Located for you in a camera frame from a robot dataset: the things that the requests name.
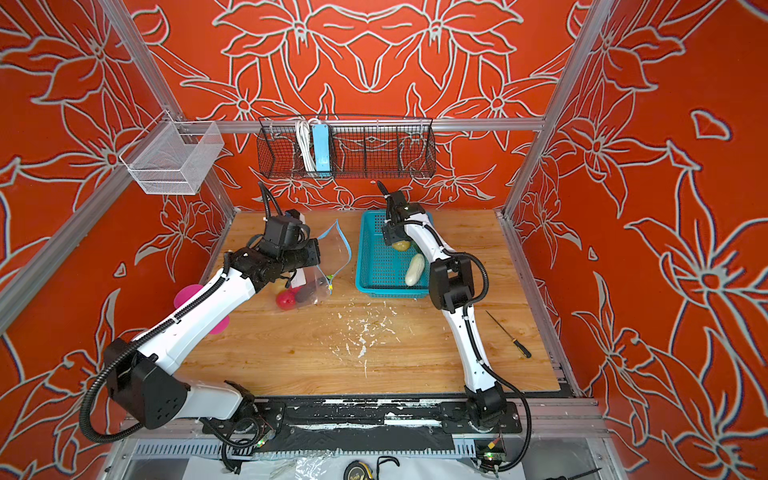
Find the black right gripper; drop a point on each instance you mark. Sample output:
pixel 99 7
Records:
pixel 388 233

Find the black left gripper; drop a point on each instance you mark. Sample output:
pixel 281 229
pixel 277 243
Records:
pixel 313 246

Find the clear zip top bag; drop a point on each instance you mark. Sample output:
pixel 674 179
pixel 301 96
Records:
pixel 335 256

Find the dark red apple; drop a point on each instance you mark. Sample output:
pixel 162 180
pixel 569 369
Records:
pixel 286 300

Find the dark eggplant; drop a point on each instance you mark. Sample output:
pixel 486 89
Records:
pixel 310 294

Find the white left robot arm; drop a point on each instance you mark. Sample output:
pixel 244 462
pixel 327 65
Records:
pixel 139 375

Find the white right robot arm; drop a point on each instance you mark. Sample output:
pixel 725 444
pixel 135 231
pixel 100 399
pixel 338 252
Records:
pixel 457 281

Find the teal plastic basket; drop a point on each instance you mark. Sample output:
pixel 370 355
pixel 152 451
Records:
pixel 381 269

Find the light blue power strip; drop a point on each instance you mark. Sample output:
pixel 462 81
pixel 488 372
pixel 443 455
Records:
pixel 321 144

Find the black screwdriver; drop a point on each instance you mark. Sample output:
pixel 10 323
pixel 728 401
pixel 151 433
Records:
pixel 516 342

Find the yellow black tape measure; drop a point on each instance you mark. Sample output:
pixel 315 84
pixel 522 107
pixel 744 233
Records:
pixel 358 470

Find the black wire wall basket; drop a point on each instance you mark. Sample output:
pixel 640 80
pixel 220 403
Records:
pixel 361 147

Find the clear mesh wall bin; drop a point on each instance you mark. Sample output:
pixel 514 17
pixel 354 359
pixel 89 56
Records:
pixel 173 158

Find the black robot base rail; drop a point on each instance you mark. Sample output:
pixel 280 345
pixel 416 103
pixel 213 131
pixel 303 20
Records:
pixel 361 425

